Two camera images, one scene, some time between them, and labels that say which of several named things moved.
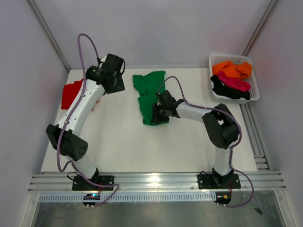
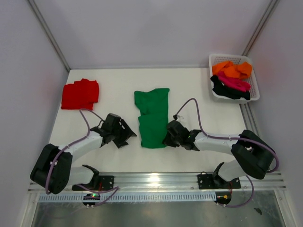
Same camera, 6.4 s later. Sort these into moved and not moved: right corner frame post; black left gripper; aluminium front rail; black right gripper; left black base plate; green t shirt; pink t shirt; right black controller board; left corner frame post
Moved: black left gripper; black right gripper; green t shirt
Not moved: aluminium front rail; right black controller board; pink t shirt; left black base plate; left corner frame post; right corner frame post
